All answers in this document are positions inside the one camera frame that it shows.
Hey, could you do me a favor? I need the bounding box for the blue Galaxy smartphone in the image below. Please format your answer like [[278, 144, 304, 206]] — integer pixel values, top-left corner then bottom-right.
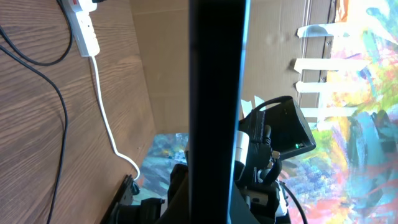
[[188, 0, 251, 223]]

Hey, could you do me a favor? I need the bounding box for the black USB charging cable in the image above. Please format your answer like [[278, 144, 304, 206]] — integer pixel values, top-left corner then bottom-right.
[[0, 0, 75, 224]]

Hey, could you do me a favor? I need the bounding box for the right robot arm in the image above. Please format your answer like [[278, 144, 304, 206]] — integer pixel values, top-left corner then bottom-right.
[[159, 96, 316, 224]]

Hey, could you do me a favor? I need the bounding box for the white power strip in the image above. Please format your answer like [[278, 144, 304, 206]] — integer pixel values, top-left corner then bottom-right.
[[61, 0, 100, 57]]

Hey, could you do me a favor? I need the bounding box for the colourful painted backdrop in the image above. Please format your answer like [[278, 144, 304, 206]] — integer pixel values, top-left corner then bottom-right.
[[133, 0, 398, 224]]

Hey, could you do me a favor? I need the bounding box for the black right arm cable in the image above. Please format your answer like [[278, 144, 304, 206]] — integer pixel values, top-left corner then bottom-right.
[[279, 182, 309, 224]]

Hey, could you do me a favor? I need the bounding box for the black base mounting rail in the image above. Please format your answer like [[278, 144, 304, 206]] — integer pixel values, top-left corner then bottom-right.
[[100, 174, 140, 224]]

